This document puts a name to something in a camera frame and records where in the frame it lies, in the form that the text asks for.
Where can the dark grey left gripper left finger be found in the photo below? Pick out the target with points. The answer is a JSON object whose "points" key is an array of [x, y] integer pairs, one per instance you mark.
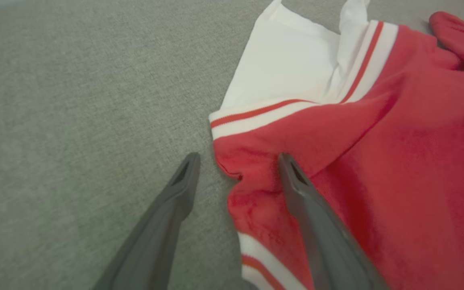
{"points": [[155, 241]]}

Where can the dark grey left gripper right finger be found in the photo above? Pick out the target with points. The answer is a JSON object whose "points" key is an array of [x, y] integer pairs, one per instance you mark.
{"points": [[324, 241]]}

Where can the red garment with white panel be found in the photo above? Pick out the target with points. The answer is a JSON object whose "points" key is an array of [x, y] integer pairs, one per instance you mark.
{"points": [[397, 161]]}

